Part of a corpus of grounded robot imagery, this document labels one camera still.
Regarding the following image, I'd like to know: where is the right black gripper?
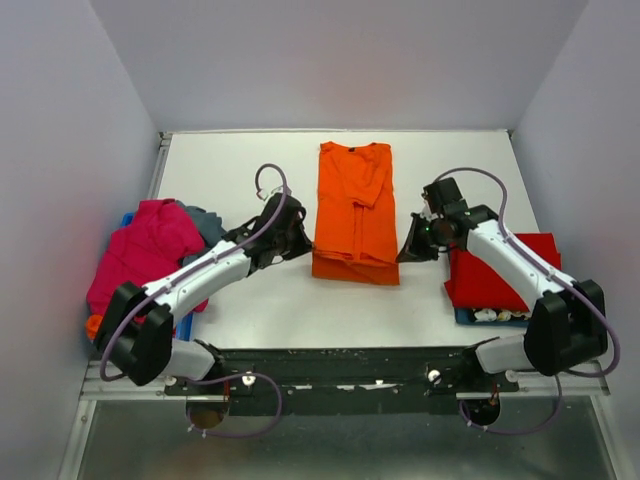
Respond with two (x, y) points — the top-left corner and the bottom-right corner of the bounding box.
(397, 212), (447, 263)

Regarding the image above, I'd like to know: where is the orange t shirt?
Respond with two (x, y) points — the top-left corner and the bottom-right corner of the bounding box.
(85, 314), (103, 342)
(311, 142), (400, 286)

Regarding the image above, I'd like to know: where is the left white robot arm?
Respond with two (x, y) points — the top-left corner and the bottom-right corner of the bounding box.
(93, 192), (312, 395)

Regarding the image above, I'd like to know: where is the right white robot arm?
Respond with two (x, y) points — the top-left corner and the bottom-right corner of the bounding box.
(396, 175), (620, 392)

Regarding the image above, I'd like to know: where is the folded red t shirt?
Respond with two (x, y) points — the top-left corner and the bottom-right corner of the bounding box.
(444, 233), (562, 313)

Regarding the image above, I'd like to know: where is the grey blue t shirt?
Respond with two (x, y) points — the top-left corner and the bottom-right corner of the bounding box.
(177, 201), (226, 266)

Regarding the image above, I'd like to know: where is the folded blue t shirt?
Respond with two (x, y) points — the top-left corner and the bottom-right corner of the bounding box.
(454, 308), (531, 328)

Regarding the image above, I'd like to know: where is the magenta t shirt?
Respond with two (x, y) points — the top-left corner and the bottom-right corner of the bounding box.
(86, 199), (205, 316)

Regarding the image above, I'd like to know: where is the blue plastic bin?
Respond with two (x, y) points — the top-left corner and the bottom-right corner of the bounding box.
(120, 212), (195, 341)

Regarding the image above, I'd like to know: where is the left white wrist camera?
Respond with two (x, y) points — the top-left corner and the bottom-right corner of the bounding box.
(256, 185), (291, 202)

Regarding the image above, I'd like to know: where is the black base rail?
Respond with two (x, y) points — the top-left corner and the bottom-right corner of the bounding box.
(164, 347), (518, 416)

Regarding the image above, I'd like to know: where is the aluminium frame rail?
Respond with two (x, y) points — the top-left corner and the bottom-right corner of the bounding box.
(81, 347), (610, 400)

